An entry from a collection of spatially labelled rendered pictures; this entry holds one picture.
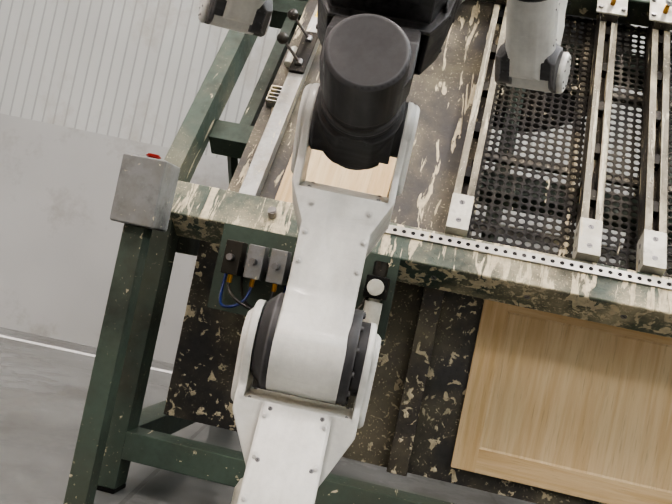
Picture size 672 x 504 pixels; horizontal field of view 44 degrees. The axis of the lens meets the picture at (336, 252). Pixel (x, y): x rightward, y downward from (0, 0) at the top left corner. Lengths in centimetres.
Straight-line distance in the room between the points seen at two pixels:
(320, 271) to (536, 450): 145
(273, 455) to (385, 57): 56
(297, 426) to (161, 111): 429
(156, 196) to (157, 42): 334
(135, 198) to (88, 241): 318
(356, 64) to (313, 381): 44
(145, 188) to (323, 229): 105
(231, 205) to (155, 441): 69
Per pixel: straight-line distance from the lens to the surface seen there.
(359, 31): 111
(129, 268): 224
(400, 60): 110
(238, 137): 267
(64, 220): 544
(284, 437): 120
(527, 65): 157
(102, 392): 228
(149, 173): 221
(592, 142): 261
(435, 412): 254
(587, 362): 253
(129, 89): 546
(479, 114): 266
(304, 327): 118
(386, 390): 254
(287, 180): 246
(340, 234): 122
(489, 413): 252
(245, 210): 236
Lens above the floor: 72
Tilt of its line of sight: 2 degrees up
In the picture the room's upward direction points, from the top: 12 degrees clockwise
